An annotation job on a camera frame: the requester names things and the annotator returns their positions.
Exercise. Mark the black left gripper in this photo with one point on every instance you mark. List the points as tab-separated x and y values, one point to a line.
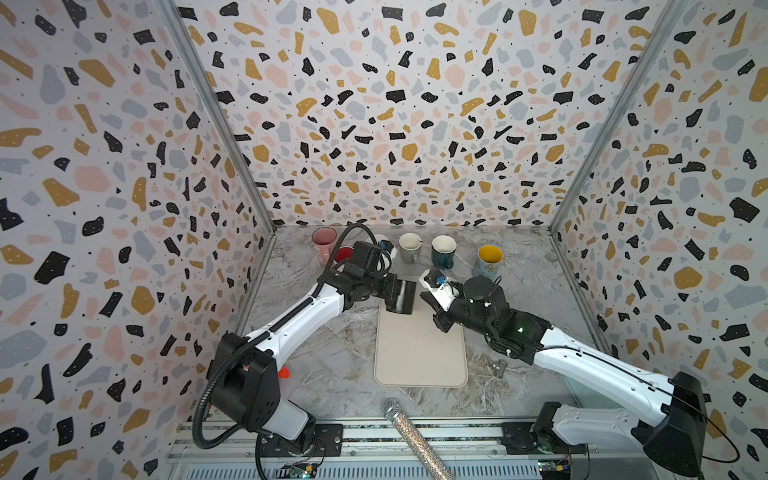
390	292

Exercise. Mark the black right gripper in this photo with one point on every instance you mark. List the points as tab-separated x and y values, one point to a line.
443	322

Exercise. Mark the light green mug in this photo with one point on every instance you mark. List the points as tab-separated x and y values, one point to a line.
386	244

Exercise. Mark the grey frosted cup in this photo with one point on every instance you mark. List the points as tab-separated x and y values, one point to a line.
409	247

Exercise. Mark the white mug red inside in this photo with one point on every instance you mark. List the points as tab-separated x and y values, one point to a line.
344	253

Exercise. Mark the blue glazed mug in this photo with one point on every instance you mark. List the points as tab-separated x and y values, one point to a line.
488	262

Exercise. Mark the dark green mug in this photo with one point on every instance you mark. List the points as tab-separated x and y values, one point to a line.
443	249

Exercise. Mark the pink mug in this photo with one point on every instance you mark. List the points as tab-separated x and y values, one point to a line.
324	239

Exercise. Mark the black mug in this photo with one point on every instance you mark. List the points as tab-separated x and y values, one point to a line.
400	296

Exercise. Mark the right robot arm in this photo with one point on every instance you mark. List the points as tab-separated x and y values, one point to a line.
663	416

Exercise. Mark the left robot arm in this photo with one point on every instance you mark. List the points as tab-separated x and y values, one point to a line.
243	389

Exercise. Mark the beige rectangular tray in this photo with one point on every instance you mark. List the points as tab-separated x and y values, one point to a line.
412	352

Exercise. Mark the small clear glass piece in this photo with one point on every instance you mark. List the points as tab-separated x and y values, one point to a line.
497	368

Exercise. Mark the glitter filled tube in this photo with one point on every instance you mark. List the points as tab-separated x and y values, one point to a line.
432	462

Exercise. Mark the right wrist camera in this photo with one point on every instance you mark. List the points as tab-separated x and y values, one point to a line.
439	290

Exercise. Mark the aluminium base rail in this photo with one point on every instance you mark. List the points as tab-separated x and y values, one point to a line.
371	448

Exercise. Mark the aluminium corner post right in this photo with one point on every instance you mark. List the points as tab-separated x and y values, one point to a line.
669	16

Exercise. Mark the aluminium corner post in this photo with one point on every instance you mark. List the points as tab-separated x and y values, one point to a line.
669	16
169	12

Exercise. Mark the aluminium corner post left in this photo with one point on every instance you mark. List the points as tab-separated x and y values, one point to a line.
169	12

